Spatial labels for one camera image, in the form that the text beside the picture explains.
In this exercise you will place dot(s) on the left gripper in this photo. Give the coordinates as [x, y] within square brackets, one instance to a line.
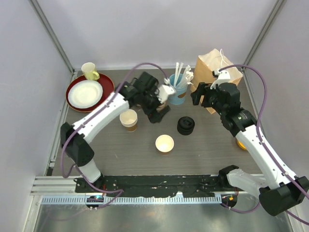
[153, 115]

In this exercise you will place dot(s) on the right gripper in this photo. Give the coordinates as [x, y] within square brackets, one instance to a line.
[202, 90]

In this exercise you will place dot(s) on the stack of black lids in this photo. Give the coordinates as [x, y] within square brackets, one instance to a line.
[185, 125]

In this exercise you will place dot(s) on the stack of paper cups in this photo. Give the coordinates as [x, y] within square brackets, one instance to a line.
[129, 120]

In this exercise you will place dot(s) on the paper cup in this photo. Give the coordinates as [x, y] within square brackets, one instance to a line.
[164, 143]

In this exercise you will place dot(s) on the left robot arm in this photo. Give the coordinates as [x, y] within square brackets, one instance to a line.
[76, 138]

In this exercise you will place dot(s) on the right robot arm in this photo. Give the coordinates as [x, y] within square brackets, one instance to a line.
[280, 189]

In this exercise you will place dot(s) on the blue straw holder cup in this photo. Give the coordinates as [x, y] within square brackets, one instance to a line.
[179, 97]

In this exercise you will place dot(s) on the cardboard cup carrier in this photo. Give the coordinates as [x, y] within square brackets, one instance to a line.
[159, 108]

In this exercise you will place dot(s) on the brown paper bag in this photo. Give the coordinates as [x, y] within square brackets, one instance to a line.
[209, 62]

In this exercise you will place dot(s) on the red round tray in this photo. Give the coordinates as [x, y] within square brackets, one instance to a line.
[107, 86]

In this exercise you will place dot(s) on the orange bowl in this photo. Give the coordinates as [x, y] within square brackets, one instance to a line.
[241, 145]

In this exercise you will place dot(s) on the white paper plate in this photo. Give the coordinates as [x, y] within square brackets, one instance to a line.
[85, 94]

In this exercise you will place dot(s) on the yellow mug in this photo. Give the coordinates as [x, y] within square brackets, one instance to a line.
[90, 72]

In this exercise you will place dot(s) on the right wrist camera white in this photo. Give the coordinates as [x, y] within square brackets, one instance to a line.
[221, 77]

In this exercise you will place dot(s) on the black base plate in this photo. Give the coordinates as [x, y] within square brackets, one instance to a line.
[163, 186]

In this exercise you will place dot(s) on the aluminium front rail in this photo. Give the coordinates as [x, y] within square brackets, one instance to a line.
[75, 190]

